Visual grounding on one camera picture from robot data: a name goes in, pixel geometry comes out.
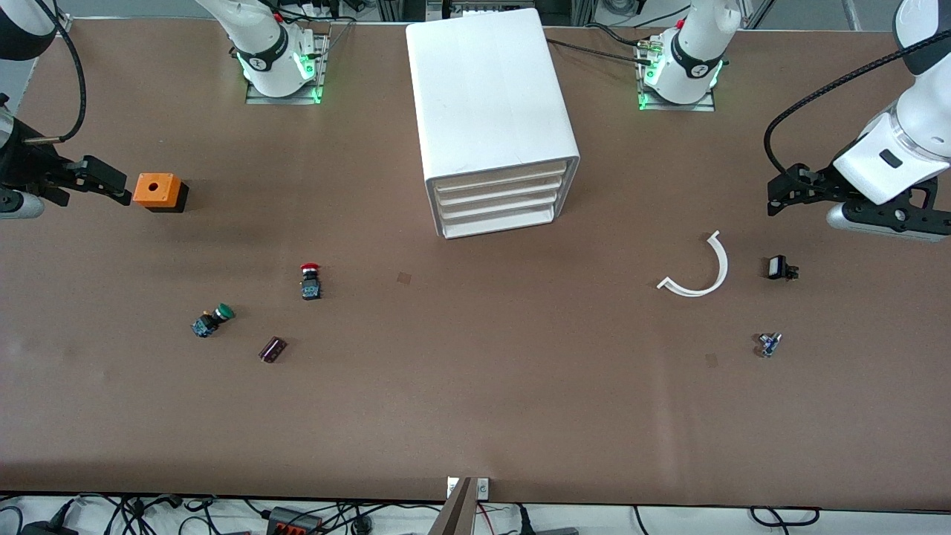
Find orange black button enclosure box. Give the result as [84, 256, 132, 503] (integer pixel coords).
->
[133, 172, 189, 215]

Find black looped cable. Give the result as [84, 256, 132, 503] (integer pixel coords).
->
[749, 505, 821, 529]

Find white divided bin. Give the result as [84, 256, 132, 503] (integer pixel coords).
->
[406, 7, 581, 240]

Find brown camera mast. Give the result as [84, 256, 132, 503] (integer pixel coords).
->
[426, 476, 479, 535]

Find black orange power strip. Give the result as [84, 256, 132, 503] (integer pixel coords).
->
[265, 506, 325, 535]

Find green push button switch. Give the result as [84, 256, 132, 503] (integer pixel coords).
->
[191, 303, 236, 340]

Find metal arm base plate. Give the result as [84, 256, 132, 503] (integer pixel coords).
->
[244, 32, 330, 106]
[637, 39, 717, 113]

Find white curved plastic clip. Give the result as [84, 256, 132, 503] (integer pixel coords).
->
[657, 230, 730, 299]

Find white mounting bracket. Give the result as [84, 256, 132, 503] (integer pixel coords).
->
[445, 476, 490, 499]

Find black power cable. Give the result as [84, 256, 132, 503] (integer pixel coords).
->
[545, 22, 658, 68]

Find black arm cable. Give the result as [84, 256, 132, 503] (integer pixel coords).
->
[21, 13, 89, 144]

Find black corrugated cable conduit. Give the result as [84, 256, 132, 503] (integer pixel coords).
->
[764, 31, 951, 179]

